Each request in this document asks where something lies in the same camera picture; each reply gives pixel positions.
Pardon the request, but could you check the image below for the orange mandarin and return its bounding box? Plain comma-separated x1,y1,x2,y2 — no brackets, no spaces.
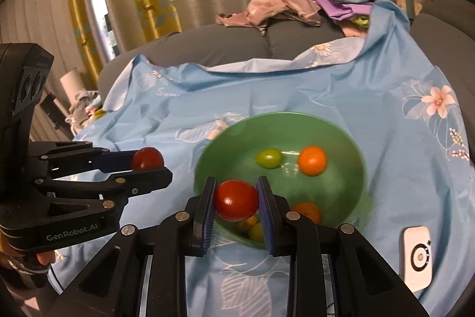
297,146,328,176
292,202,322,225

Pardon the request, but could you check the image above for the green tomato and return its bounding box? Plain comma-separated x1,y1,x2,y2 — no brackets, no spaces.
254,148,283,169

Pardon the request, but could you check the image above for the green plastic bowl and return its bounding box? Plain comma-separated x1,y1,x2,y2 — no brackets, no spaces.
194,112,371,228

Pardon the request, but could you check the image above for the clothes heap on left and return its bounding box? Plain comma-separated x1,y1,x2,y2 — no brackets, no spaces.
65,89,105,136

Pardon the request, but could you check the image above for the small brown fruit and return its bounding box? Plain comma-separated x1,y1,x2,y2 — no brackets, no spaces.
237,215,259,234

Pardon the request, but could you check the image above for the pink clothing pile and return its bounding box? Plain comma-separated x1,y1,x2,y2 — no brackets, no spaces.
215,0,321,35

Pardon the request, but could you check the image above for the red cherry tomato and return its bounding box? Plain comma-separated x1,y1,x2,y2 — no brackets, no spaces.
130,147,164,171
215,179,259,222

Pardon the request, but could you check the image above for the purple clothing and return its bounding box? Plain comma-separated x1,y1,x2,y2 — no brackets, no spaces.
314,0,376,29

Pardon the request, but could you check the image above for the person's left hand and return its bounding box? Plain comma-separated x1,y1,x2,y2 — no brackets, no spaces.
0,231,56,270

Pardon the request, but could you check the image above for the white round-logo device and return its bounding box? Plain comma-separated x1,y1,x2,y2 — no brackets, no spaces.
400,225,432,293

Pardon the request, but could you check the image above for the white paper roll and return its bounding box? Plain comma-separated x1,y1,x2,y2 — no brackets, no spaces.
60,68,85,105

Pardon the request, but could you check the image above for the yellow-green tomato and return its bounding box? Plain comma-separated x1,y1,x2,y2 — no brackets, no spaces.
248,223,264,243

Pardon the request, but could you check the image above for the grey sofa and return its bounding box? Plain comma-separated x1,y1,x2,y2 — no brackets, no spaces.
98,0,474,149

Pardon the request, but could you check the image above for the light blue floral cloth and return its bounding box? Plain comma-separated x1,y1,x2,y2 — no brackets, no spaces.
47,0,475,317

